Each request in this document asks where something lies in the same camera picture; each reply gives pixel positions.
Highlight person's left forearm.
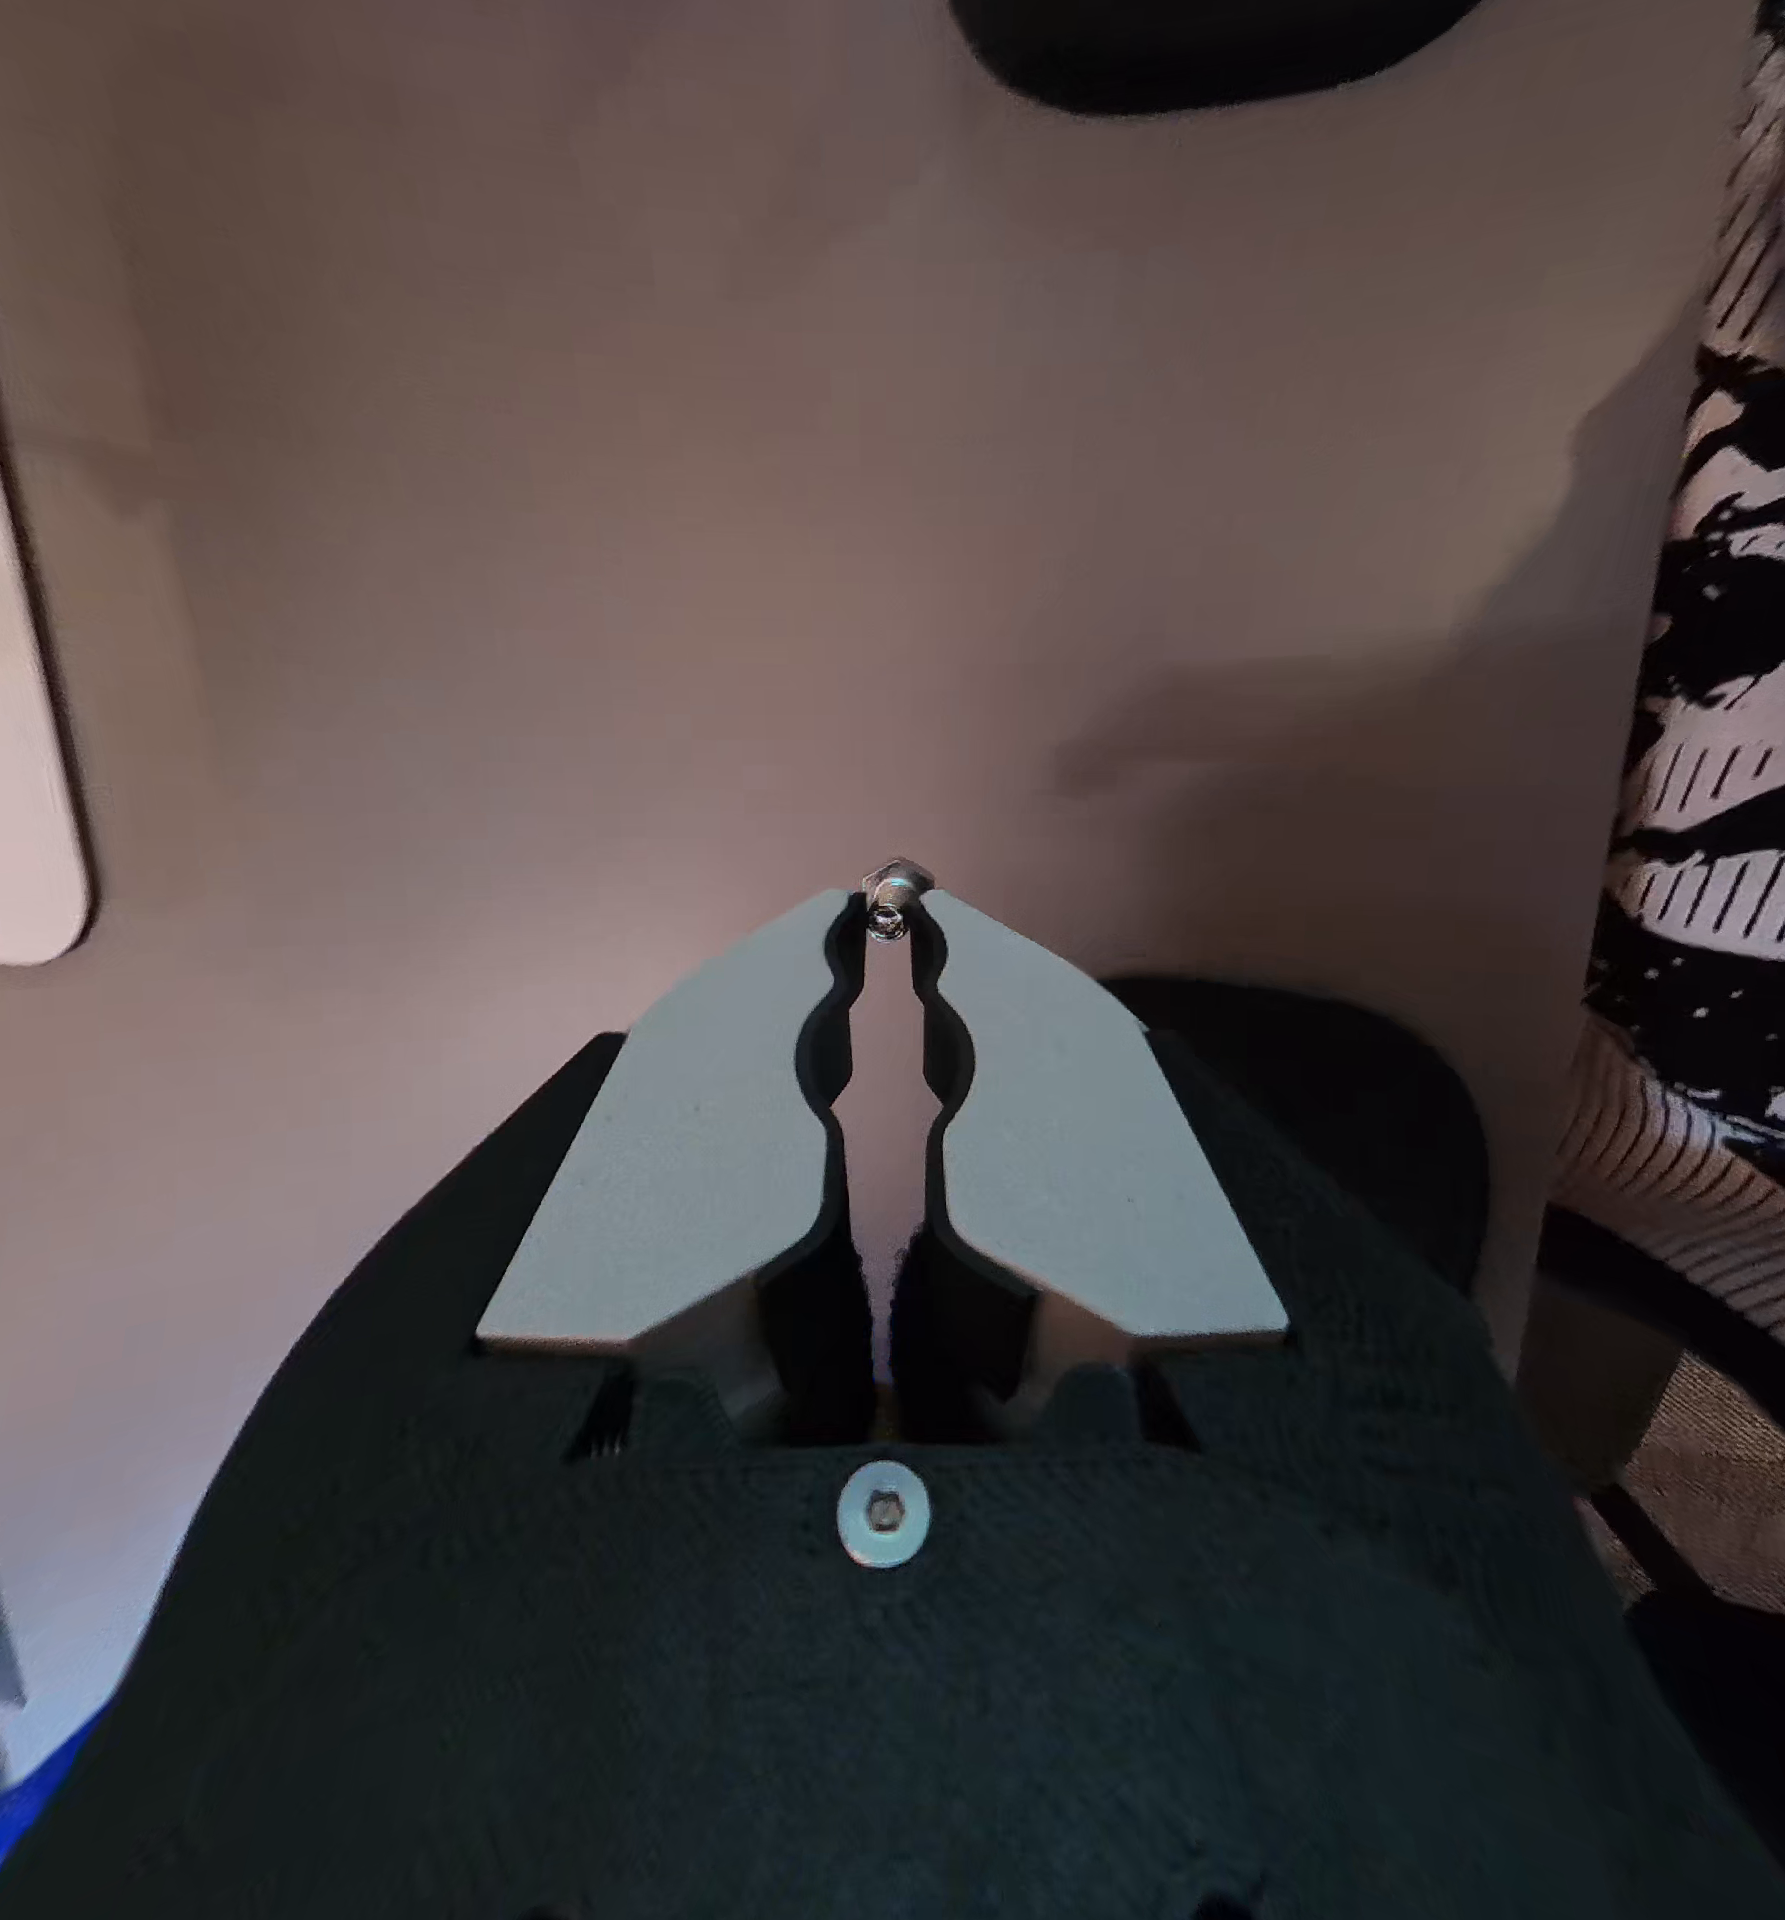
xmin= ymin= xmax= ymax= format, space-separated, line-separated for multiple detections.
xmin=1103 ymin=975 xmax=1490 ymax=1310

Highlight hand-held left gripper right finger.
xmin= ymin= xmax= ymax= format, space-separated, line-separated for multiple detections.
xmin=893 ymin=888 xmax=1292 ymax=1419

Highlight black honeycomb wrist rest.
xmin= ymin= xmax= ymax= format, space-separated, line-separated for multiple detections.
xmin=948 ymin=0 xmax=1484 ymax=119

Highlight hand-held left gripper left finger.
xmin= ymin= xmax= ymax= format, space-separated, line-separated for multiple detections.
xmin=475 ymin=888 xmax=878 ymax=1419

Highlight black white patterned pants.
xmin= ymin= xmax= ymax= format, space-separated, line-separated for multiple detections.
xmin=1544 ymin=0 xmax=1785 ymax=1382

